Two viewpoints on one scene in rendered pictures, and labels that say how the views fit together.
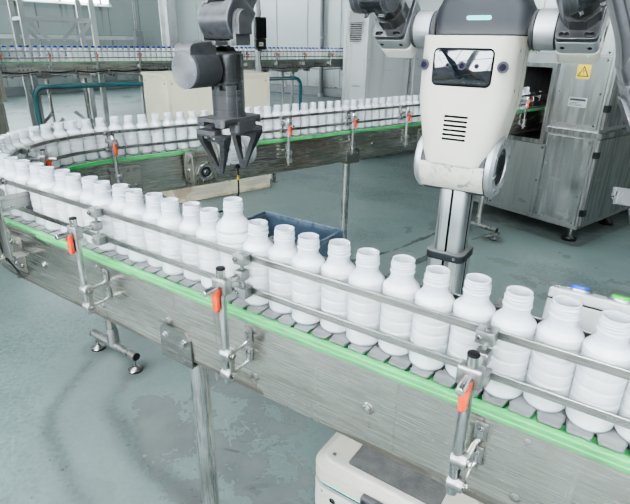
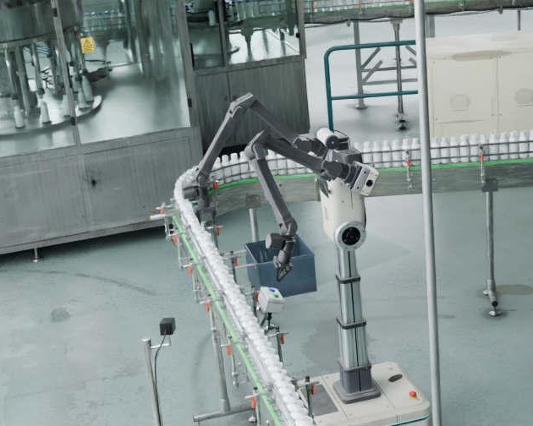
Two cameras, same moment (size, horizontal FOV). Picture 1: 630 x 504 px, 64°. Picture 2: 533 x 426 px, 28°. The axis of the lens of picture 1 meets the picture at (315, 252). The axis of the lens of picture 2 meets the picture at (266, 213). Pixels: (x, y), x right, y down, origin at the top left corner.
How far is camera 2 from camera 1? 4.58 m
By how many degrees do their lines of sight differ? 41
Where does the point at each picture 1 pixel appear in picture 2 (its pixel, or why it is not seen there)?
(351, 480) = not seen: hidden behind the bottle
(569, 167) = not seen: outside the picture
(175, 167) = (310, 185)
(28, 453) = (186, 352)
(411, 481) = (318, 404)
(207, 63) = (189, 193)
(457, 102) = (325, 201)
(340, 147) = (473, 177)
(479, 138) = (330, 221)
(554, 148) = not seen: outside the picture
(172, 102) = (433, 81)
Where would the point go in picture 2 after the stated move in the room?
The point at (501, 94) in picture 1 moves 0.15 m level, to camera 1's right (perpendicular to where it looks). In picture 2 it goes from (332, 203) to (357, 208)
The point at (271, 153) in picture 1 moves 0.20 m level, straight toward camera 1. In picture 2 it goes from (396, 178) to (379, 189)
